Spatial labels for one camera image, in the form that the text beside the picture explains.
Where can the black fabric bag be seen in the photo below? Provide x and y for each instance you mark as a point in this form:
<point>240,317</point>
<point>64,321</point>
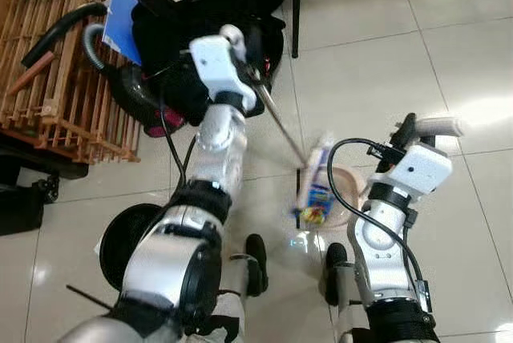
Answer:
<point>172,26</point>

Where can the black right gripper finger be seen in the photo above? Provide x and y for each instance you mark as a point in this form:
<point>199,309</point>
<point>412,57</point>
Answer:
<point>406,128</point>

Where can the robot left leg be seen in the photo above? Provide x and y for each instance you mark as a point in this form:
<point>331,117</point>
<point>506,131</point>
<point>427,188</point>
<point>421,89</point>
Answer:
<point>255,267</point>

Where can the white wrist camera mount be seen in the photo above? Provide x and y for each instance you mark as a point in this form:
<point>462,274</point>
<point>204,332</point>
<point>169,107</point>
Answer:
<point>417,171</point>
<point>216,62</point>

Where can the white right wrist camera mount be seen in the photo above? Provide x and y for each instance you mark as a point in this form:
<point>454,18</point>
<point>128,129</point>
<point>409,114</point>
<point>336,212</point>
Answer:
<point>417,171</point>

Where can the robot leg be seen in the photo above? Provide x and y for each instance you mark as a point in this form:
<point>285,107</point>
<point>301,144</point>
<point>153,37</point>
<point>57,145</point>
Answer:
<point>337,271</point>
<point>255,267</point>

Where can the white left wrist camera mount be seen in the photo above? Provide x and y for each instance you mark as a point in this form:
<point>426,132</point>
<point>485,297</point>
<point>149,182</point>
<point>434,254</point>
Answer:
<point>216,62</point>

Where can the blue paper sheet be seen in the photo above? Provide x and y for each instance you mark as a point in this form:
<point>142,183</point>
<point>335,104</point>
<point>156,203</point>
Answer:
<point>123,24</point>

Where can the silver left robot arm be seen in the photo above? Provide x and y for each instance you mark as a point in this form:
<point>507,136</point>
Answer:
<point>172,259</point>

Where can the wooden slatted rack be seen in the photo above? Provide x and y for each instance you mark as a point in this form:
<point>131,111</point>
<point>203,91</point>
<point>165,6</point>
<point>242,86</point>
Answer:
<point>68,106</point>

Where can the robot right leg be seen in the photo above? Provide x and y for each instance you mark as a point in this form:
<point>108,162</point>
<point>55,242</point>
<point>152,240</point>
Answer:
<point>337,271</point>

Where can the thin black stick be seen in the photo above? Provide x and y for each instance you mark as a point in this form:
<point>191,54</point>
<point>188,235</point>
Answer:
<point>88,298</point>

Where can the black vacuum tube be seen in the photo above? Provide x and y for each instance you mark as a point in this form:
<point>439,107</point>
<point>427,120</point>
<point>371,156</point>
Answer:
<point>60,30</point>

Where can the black furniture base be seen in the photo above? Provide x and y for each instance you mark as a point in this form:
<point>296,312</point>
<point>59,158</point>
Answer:
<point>28,191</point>

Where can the black round disc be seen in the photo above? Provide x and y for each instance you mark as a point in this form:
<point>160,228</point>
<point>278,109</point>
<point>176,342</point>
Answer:
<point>120,243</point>

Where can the thin black metal pole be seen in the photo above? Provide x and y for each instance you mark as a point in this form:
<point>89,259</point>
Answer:
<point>296,6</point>

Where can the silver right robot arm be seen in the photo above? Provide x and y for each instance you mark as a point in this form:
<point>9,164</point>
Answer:
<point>377,239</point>

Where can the black red vacuum cleaner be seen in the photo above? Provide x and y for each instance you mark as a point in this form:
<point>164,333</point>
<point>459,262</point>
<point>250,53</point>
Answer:
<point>144,98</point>

